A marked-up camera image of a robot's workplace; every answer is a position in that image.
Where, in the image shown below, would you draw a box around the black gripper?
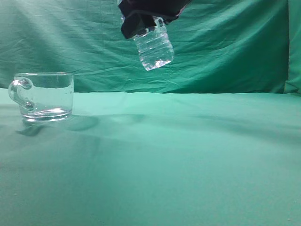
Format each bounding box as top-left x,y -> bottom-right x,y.
117,0 -> 191,39

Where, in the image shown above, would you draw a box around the clear plastic water bottle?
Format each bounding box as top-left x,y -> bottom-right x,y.
121,15 -> 174,71

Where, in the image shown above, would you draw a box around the clear glass mug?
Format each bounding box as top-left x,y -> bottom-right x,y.
8,72 -> 74,122

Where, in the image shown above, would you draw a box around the green table cloth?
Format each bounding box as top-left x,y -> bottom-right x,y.
0,89 -> 301,226

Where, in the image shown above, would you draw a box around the green backdrop cloth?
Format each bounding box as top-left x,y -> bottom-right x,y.
0,0 -> 301,93

